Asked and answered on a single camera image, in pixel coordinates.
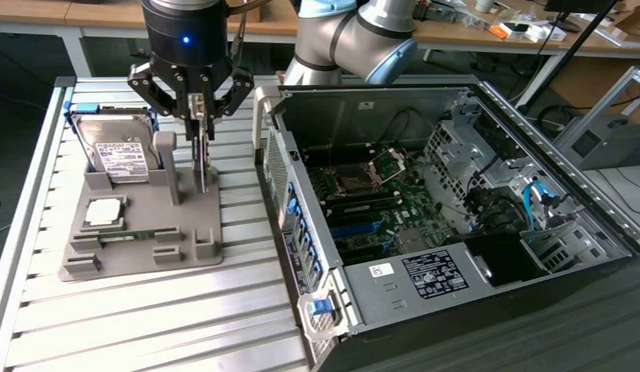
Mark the orange box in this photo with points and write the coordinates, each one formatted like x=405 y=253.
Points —
x=505 y=31

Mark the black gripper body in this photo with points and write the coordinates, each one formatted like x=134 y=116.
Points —
x=186 y=38

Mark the blue case latch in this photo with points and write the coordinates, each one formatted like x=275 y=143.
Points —
x=318 y=307

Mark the hard drive in blue caddy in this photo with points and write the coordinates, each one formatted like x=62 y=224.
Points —
x=83 y=108

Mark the metal electronics box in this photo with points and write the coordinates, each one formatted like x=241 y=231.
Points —
x=438 y=11

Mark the metal socket cover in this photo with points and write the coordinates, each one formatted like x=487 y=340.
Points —
x=389 y=164

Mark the brown cardboard box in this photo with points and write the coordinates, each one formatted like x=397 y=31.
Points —
x=254 y=11

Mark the wooden desk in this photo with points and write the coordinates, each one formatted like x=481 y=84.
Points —
x=91 y=15

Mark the grey computer tower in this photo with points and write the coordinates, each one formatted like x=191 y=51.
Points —
x=607 y=143

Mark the grey plastic parts rack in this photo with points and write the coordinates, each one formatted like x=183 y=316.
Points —
x=143 y=217

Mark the grey power supply unit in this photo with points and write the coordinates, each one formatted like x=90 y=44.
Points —
x=381 y=290

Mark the green RAM stick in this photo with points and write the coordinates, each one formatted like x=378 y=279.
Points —
x=127 y=235

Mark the white cup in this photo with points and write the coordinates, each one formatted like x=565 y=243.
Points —
x=483 y=4

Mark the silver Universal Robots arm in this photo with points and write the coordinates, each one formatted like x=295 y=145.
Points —
x=350 y=31

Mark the silver hard disk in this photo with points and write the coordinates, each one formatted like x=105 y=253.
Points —
x=117 y=155

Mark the white box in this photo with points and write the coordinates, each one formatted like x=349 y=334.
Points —
x=549 y=34

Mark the black tripod pole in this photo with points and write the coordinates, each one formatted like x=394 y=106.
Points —
x=571 y=50

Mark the open cardboard carton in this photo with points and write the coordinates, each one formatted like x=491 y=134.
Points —
x=634 y=21

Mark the open black PC case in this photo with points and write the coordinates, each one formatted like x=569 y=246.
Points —
x=318 y=112

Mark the silver perforated drive cage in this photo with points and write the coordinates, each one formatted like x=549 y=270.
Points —
x=453 y=155

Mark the graphics card with metal bracket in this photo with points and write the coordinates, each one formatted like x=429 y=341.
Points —
x=199 y=170

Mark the aluminium profile frame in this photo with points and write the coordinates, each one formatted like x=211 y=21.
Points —
x=626 y=83

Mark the black square cover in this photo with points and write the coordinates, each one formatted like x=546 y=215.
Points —
x=499 y=255

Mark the silver CPU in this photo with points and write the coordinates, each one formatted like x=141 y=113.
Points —
x=103 y=211

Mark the thin locking lever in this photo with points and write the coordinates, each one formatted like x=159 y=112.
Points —
x=331 y=155

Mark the silver disk bay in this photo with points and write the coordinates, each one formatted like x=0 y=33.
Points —
x=562 y=248

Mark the green motherboard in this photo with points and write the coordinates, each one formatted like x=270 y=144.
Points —
x=417 y=209

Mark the black monitor with stand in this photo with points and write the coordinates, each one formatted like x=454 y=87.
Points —
x=563 y=24

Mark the black RAM slot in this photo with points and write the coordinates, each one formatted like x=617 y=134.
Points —
x=362 y=207

